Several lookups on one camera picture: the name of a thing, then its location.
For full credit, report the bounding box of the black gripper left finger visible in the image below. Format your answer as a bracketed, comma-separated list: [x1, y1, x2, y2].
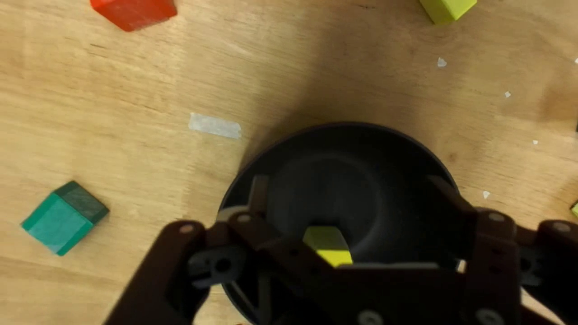
[103, 173, 340, 325]

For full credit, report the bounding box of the tiny yellow block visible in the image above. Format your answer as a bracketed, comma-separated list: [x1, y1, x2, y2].
[569, 200, 578, 218]

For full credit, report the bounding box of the large yellow cube block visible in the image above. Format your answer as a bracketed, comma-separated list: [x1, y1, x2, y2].
[304, 225, 354, 267]

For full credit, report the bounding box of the white tape strip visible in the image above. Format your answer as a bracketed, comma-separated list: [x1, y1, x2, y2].
[188, 113, 242, 139]

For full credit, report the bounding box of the small yellow rectangular block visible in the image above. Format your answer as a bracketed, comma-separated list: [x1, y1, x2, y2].
[419, 0, 477, 25]

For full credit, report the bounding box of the green block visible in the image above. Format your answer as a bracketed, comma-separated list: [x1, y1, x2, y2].
[22, 180, 108, 256]

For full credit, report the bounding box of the large red cube block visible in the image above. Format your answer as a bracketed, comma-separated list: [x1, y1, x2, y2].
[89, 0, 177, 32]

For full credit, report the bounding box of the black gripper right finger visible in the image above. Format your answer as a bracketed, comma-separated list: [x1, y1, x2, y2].
[425, 173, 578, 325]

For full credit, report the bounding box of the black bowl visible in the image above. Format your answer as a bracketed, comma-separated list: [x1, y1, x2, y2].
[222, 122, 473, 272]

